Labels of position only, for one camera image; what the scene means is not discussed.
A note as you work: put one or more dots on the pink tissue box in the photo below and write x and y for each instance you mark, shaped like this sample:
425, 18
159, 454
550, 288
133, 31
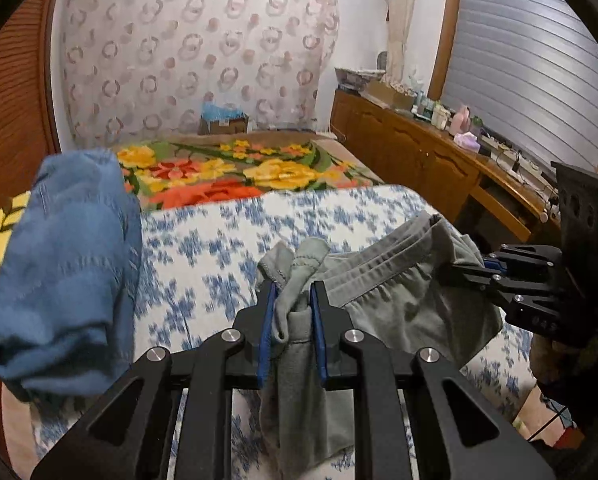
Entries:
466, 142

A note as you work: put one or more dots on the person's right hand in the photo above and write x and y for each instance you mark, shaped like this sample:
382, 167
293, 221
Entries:
554, 360

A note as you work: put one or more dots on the blue floral white bedspread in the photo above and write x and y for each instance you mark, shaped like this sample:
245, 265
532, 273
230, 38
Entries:
204, 250

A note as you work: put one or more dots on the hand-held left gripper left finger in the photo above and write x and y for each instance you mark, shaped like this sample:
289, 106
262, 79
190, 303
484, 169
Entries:
265, 340

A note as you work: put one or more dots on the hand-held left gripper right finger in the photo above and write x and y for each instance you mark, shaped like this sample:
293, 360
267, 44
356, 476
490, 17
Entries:
320, 340

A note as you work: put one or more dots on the grey pants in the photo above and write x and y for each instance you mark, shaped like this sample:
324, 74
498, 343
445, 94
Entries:
404, 305

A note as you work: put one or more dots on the cream lace curtain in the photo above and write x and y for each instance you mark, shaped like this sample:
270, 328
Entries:
401, 20

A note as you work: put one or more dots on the pink bottle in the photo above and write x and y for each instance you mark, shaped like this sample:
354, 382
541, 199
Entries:
461, 119

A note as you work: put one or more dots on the folded blue jeans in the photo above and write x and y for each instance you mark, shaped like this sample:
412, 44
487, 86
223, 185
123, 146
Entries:
64, 270

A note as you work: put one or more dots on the open flat cardboard box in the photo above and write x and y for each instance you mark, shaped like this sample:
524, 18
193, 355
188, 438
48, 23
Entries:
389, 95

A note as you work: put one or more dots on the wooden sideboard cabinet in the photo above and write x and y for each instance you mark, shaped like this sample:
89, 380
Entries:
419, 155

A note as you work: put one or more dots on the blue plastic bag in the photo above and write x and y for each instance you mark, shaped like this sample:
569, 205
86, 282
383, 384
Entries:
221, 111

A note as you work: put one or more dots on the yellow flowered blanket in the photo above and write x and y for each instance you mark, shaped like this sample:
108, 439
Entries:
229, 170

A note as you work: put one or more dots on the wooden slatted door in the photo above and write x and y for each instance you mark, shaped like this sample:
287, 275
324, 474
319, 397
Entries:
9, 110

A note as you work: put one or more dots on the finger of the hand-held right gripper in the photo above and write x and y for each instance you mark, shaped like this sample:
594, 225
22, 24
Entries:
529, 300
524, 259

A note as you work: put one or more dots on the patterned tray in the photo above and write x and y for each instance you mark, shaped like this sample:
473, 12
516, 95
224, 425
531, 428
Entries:
359, 77

